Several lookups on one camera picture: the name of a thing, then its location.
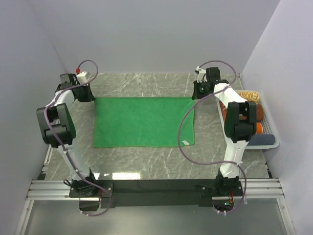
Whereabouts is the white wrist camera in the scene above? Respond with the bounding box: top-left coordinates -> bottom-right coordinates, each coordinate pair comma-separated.
195,66 -> 207,83
76,68 -> 90,84

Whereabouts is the brown rolled towel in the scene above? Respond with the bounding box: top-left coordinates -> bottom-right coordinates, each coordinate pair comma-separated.
256,103 -> 264,122

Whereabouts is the purple cable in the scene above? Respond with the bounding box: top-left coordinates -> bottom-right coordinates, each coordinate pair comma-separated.
43,59 -> 114,217
177,60 -> 247,215

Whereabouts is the dark blue rolled towel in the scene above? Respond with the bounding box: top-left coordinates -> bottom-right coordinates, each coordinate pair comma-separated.
248,134 -> 276,146

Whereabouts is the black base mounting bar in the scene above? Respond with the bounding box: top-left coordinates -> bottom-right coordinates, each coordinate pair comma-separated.
69,179 -> 244,211

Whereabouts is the orange white rolled towel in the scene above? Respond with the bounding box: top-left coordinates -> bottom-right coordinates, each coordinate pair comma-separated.
256,122 -> 263,134

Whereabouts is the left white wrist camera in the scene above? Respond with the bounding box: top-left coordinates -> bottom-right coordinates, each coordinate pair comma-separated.
76,68 -> 90,84

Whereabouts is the yellow white rolled towel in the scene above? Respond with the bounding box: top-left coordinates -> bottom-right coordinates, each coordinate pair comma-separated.
237,91 -> 260,104

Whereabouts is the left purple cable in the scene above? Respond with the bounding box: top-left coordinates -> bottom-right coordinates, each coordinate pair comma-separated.
43,59 -> 114,217

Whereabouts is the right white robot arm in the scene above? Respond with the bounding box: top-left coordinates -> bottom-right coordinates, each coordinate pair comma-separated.
192,67 -> 257,195

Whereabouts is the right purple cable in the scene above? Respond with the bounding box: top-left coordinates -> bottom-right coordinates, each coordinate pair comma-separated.
177,60 -> 247,215

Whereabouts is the white plastic basket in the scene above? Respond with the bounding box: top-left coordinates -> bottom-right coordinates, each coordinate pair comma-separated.
216,90 -> 280,150

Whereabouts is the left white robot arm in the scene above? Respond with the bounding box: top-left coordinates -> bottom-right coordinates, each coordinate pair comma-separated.
36,71 -> 98,197

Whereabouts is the green towel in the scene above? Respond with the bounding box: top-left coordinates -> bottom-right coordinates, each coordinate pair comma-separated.
93,97 -> 195,148

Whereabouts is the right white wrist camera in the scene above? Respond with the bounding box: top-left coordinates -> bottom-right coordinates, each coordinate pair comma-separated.
195,66 -> 207,83

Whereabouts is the aluminium rail frame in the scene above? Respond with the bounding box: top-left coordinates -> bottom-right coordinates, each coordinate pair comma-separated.
14,73 -> 294,235

